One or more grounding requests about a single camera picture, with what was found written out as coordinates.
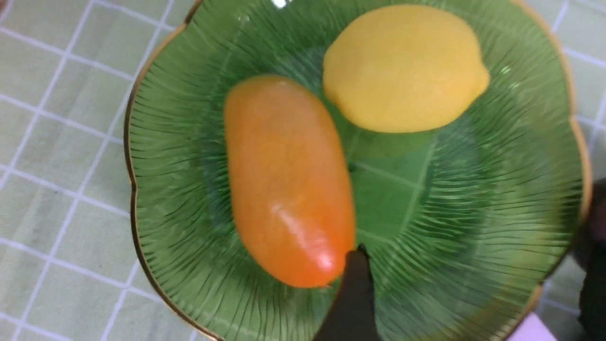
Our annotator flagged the dark purple toy mangosteen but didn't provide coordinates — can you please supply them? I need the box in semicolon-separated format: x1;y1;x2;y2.
572;177;606;270

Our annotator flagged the green leaf-shaped glass plate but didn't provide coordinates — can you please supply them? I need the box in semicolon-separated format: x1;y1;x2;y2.
124;0;591;341

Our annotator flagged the lilac foam cube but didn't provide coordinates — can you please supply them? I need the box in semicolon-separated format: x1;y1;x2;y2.
506;312;557;341

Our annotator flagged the green checkered tablecloth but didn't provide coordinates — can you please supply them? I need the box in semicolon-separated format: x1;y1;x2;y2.
0;0;606;341

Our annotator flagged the orange toy mango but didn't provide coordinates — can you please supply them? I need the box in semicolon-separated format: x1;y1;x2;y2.
223;75;356;288

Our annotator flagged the yellow toy lemon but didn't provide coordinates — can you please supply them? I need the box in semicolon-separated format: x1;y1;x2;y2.
323;4;490;133

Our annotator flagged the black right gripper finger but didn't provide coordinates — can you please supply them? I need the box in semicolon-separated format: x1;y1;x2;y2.
313;244;381;341

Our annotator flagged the dark purple toy eggplant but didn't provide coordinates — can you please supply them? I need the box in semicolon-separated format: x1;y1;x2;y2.
579;263;606;341

